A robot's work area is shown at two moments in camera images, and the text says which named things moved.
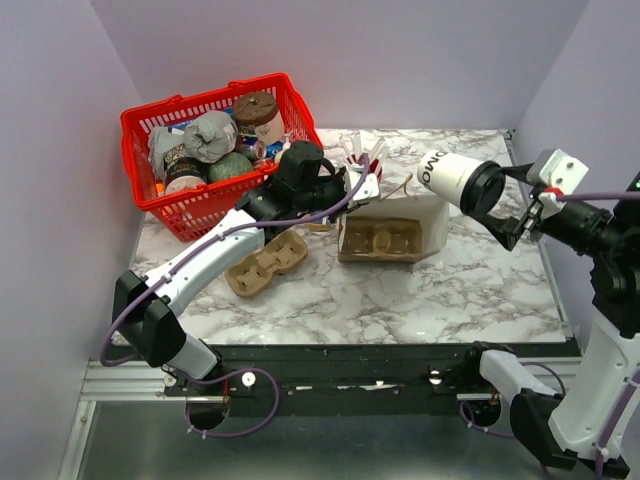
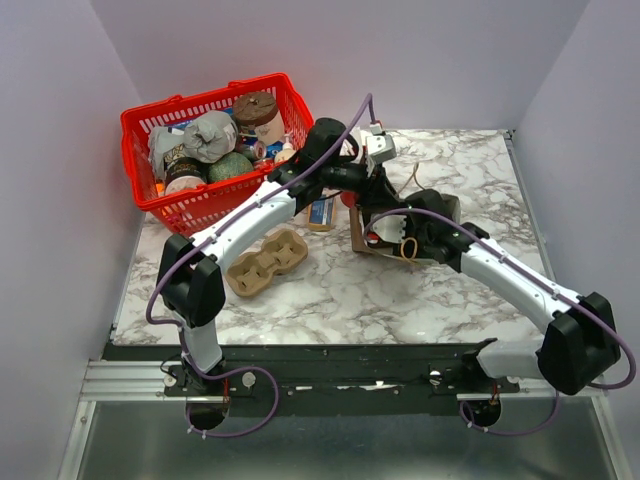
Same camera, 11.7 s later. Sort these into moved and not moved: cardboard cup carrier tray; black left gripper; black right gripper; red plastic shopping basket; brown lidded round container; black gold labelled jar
Moved: black left gripper; black right gripper
Not moved: red plastic shopping basket; brown lidded round container; cardboard cup carrier tray; black gold labelled jar
